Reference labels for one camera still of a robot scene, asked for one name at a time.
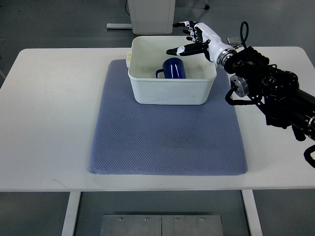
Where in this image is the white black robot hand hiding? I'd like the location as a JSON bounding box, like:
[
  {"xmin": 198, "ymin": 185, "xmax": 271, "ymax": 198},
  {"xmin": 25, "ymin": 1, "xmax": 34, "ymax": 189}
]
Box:
[{"xmin": 166, "ymin": 21, "xmax": 236, "ymax": 68}]

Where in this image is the blue enamel mug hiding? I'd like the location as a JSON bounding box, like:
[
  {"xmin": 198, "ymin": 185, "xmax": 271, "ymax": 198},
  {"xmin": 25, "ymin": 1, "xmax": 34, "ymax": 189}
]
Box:
[{"xmin": 156, "ymin": 58, "xmax": 186, "ymax": 79}]

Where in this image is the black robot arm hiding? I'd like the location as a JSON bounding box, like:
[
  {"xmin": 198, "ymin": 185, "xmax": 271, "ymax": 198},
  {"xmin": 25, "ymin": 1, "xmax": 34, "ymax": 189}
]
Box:
[{"xmin": 223, "ymin": 21, "xmax": 315, "ymax": 142}]

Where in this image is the white plastic box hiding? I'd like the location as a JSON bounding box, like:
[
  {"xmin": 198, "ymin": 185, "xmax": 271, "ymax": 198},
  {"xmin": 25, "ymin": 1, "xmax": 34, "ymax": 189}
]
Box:
[{"xmin": 126, "ymin": 36, "xmax": 217, "ymax": 105}]

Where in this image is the small grey floor socket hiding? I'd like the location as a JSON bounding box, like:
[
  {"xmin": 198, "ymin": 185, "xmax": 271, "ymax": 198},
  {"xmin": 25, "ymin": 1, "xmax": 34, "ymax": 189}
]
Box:
[{"xmin": 226, "ymin": 37, "xmax": 241, "ymax": 46}]

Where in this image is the white cabinet in background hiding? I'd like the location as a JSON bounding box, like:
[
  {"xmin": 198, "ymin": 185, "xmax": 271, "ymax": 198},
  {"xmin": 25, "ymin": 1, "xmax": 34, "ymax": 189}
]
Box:
[{"xmin": 127, "ymin": 0, "xmax": 175, "ymax": 35}]

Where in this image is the grey metal base bar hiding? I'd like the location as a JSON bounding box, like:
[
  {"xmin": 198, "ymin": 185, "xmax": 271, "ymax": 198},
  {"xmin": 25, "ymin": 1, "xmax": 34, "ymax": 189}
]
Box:
[{"xmin": 106, "ymin": 23, "xmax": 132, "ymax": 30}]

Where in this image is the blue textured mat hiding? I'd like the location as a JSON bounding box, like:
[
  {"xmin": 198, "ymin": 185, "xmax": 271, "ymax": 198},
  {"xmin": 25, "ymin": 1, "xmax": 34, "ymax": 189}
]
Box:
[{"xmin": 89, "ymin": 59, "xmax": 248, "ymax": 176}]

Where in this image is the right white table leg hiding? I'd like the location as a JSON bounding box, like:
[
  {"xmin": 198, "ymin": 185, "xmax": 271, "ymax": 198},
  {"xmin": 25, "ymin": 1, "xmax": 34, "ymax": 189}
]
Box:
[{"xmin": 242, "ymin": 190, "xmax": 263, "ymax": 236}]

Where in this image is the white table leg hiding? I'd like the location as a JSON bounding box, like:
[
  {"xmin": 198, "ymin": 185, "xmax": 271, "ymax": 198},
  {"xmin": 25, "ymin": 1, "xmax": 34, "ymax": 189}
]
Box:
[
  {"xmin": 61, "ymin": 191, "xmax": 81, "ymax": 236},
  {"xmin": 242, "ymin": 190, "xmax": 263, "ymax": 236}
]

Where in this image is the grey metal floor plate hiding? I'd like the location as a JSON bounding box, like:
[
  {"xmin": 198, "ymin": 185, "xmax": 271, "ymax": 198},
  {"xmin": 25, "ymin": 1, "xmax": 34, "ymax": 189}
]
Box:
[{"xmin": 100, "ymin": 215, "xmax": 223, "ymax": 236}]

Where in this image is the left white table leg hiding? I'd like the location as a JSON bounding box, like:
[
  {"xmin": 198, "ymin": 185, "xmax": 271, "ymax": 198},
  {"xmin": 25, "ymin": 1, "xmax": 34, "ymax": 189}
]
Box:
[{"xmin": 61, "ymin": 191, "xmax": 81, "ymax": 236}]

